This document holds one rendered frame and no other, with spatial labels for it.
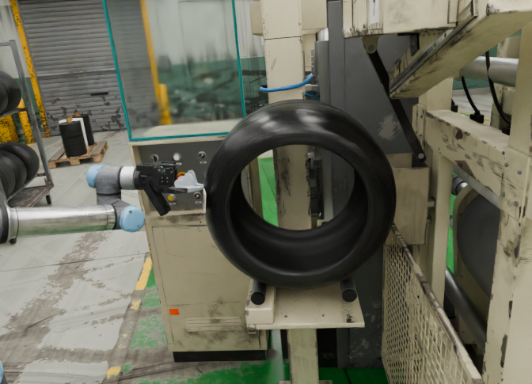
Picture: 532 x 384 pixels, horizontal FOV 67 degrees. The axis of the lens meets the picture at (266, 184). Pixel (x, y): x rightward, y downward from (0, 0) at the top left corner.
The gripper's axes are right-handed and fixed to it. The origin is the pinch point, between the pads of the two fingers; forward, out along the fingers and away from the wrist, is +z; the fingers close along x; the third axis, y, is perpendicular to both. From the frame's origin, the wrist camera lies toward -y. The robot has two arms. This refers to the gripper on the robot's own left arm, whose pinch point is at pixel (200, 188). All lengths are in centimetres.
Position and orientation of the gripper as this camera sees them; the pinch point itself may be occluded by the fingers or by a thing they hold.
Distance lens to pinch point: 129.2
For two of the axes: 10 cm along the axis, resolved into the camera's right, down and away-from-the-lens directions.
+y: 0.4, -9.4, -3.3
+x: 0.6, -3.3, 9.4
